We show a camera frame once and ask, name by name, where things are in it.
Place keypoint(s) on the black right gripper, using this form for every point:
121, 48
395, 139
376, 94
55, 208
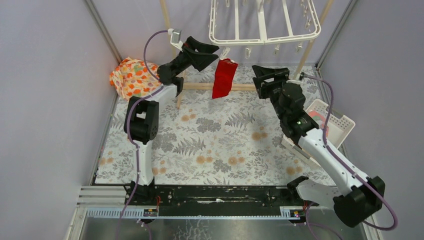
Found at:
280, 76

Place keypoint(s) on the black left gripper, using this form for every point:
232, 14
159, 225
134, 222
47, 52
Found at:
189, 53

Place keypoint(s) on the red sock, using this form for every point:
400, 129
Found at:
223, 78

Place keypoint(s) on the white clip sock hanger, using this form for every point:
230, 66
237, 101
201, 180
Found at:
251, 23

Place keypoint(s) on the white perforated plastic basket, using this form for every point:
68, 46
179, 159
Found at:
339, 129

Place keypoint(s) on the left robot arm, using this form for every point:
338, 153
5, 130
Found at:
142, 116

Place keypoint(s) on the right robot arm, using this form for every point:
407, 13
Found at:
356, 196

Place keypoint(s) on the wooden drying rack stand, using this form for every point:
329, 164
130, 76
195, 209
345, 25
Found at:
240, 86

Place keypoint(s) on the pink green patterned sock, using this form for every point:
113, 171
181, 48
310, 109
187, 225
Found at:
320, 120

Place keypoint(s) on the floral patterned table mat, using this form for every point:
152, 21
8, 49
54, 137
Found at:
234, 140

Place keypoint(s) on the orange floral cloth bundle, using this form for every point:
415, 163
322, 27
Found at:
134, 77

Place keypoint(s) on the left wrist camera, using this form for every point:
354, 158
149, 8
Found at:
175, 38

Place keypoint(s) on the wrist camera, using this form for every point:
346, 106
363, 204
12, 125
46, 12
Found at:
299, 80
175, 38

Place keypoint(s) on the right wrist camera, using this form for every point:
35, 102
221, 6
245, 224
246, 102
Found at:
299, 80

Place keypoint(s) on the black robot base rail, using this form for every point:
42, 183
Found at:
209, 199

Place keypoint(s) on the white slotted cable duct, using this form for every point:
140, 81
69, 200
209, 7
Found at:
152, 214

